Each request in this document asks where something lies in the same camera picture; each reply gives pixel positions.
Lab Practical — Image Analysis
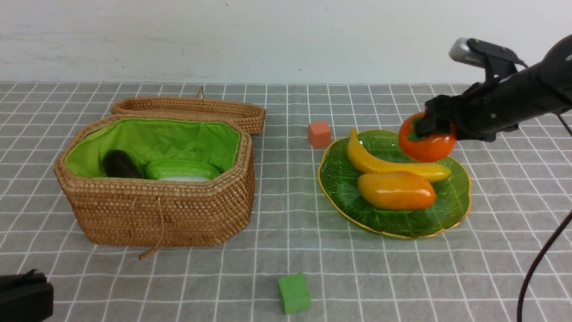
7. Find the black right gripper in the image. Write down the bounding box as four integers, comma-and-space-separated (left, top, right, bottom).
415, 74, 543, 143

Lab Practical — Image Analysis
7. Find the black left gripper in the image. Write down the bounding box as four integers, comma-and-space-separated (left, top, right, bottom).
0, 269, 55, 322

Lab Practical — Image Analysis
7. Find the orange persimmon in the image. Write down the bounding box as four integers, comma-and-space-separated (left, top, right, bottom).
398, 112, 456, 162

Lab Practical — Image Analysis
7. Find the yellow banana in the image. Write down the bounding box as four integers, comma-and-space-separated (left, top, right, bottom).
346, 128, 452, 183

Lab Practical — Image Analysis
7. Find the orange yellow mango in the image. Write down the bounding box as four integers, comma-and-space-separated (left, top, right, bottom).
356, 171, 437, 211

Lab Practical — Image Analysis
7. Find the purple eggplant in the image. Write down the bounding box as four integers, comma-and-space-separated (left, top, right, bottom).
102, 149, 145, 179

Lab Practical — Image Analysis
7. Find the green cucumber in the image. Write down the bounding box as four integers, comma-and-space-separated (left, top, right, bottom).
144, 159, 221, 181

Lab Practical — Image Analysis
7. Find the white radish with leaves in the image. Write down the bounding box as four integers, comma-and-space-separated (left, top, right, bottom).
157, 176, 210, 182

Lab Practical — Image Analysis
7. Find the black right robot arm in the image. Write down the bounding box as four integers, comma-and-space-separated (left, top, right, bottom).
413, 36, 572, 141

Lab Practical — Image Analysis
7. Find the woven wicker basket green lining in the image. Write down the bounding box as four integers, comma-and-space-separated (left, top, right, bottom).
55, 115, 256, 261

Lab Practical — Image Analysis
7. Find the green glass leaf plate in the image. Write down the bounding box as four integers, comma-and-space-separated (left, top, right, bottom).
317, 137, 472, 240

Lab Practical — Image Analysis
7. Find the orange foam cube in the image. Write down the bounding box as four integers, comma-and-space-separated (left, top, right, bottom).
307, 122, 332, 148

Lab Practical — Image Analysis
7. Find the green foam cube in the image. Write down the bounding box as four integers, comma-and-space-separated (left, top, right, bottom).
278, 272, 312, 315

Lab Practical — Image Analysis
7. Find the woven wicker basket lid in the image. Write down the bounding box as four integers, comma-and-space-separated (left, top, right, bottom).
110, 87, 266, 135

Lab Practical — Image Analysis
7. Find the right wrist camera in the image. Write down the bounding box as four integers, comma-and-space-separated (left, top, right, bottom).
449, 38, 528, 80

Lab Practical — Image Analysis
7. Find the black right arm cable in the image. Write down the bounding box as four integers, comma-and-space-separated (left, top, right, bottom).
517, 114, 572, 322

